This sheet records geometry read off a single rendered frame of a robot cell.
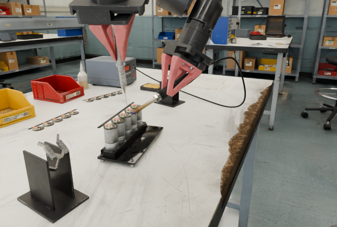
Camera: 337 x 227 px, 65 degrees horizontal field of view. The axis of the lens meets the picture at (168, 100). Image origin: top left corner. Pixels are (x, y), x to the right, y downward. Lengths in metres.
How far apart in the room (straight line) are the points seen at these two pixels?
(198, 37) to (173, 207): 0.31
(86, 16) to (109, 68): 0.58
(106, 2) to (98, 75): 0.63
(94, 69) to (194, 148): 0.59
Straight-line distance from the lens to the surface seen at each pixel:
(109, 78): 0.97
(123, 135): 0.50
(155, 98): 0.53
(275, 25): 3.57
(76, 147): 0.56
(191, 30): 0.53
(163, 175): 0.45
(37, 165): 0.39
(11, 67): 5.20
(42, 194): 0.41
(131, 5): 0.37
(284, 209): 1.67
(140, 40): 5.91
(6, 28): 3.11
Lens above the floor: 1.00
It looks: 18 degrees down
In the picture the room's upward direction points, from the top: straight up
